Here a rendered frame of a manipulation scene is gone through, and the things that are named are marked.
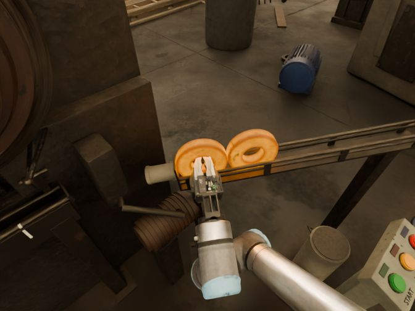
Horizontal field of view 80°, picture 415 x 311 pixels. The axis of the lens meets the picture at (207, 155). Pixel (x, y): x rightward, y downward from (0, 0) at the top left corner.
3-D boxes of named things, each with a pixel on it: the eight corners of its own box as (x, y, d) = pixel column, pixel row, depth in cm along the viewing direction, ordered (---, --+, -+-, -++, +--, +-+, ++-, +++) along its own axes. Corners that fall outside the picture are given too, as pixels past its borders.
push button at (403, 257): (394, 261, 65) (401, 260, 63) (400, 250, 67) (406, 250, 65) (407, 273, 64) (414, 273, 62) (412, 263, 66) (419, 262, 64)
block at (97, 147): (97, 192, 85) (68, 141, 67) (118, 179, 88) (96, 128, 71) (112, 212, 79) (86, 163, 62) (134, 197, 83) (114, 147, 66)
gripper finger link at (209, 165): (212, 143, 70) (217, 173, 66) (211, 152, 75) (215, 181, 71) (201, 144, 69) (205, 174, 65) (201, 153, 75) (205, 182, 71)
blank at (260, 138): (224, 134, 71) (226, 142, 68) (276, 124, 71) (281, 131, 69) (226, 168, 82) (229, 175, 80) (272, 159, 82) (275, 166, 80)
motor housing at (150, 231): (152, 272, 120) (126, 217, 81) (187, 242, 130) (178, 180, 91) (168, 294, 113) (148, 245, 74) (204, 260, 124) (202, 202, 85)
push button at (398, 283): (383, 282, 61) (390, 282, 60) (389, 270, 63) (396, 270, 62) (397, 295, 60) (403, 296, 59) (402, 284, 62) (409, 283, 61)
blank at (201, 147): (170, 143, 70) (171, 152, 68) (223, 133, 71) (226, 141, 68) (180, 176, 82) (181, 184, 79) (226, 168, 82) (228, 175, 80)
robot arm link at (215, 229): (230, 240, 66) (194, 245, 65) (227, 222, 68) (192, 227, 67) (235, 236, 58) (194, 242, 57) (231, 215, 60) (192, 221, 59)
